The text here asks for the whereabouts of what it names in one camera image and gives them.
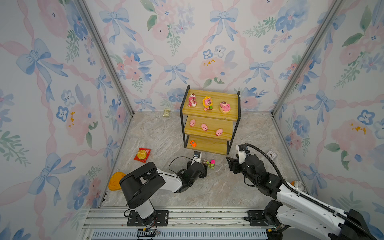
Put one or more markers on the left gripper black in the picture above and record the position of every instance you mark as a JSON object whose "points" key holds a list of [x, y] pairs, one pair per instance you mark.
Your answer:
{"points": [[204, 172]]}

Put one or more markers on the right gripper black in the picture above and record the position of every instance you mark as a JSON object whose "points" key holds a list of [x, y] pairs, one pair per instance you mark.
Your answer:
{"points": [[235, 164]]}

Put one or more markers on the red and green toy truck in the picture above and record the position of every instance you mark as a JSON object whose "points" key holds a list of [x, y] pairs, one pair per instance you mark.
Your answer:
{"points": [[205, 162]]}

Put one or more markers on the green truck pink mixer toy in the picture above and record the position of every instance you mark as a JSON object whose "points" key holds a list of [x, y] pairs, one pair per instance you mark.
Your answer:
{"points": [[212, 164]]}

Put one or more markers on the orange toy truck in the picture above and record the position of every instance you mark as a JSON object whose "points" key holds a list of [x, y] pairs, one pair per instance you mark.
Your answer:
{"points": [[193, 144]]}

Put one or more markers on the pink pig toy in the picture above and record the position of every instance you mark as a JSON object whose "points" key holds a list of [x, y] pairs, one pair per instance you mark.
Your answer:
{"points": [[204, 127], [219, 132]]}

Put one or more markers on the pink bear strawberry hat figure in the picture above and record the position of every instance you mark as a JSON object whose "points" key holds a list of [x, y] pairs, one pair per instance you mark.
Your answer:
{"points": [[192, 101]]}

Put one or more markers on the pink bear yellow flower figure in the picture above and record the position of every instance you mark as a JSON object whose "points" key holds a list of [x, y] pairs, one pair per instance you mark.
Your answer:
{"points": [[207, 103]]}

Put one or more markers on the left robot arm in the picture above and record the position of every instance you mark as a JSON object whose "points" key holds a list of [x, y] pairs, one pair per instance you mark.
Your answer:
{"points": [[141, 184]]}

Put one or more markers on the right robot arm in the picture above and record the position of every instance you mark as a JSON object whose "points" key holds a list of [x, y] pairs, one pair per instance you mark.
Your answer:
{"points": [[294, 208]]}

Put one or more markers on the pink pig on middle shelf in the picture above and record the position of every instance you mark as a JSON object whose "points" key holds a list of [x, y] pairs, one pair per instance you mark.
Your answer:
{"points": [[192, 123]]}

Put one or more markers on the small white alarm clock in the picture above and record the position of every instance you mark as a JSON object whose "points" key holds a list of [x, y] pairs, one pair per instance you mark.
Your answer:
{"points": [[272, 155]]}

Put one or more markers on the red yellow snack packet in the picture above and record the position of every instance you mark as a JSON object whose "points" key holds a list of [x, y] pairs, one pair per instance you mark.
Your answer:
{"points": [[142, 155]]}

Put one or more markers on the orange can right side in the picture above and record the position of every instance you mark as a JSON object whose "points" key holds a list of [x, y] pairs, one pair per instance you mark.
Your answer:
{"points": [[299, 186]]}

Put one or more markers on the orange bowl left side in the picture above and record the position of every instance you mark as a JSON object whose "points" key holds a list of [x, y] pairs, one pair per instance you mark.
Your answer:
{"points": [[114, 183]]}

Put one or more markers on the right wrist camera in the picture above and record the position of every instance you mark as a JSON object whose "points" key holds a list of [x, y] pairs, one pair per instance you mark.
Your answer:
{"points": [[243, 152]]}

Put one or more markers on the wooden shelf black metal frame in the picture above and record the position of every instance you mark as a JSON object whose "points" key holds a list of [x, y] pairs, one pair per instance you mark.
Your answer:
{"points": [[214, 119]]}

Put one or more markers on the small green packet by wall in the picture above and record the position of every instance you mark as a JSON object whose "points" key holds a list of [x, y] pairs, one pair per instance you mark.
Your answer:
{"points": [[166, 113]]}

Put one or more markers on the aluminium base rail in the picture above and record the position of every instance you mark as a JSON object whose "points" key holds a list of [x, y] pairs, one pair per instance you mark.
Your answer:
{"points": [[203, 223]]}

